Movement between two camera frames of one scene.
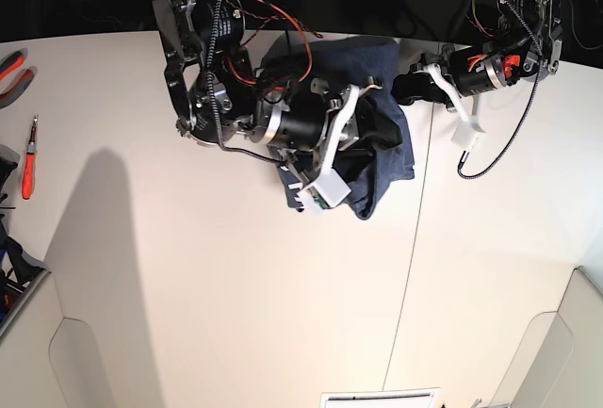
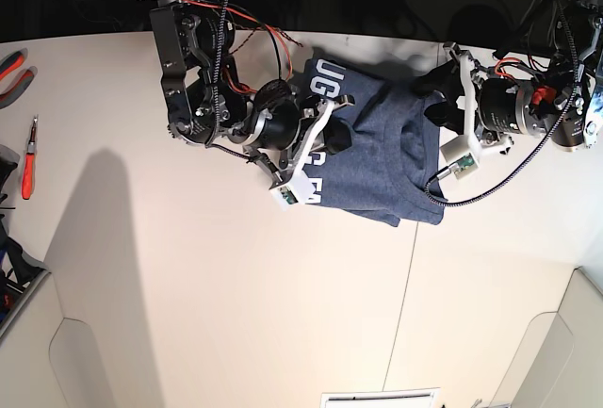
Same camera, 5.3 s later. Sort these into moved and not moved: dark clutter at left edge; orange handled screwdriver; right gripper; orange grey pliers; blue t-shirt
Moved: right gripper; blue t-shirt
Not moved: dark clutter at left edge; orange handled screwdriver; orange grey pliers
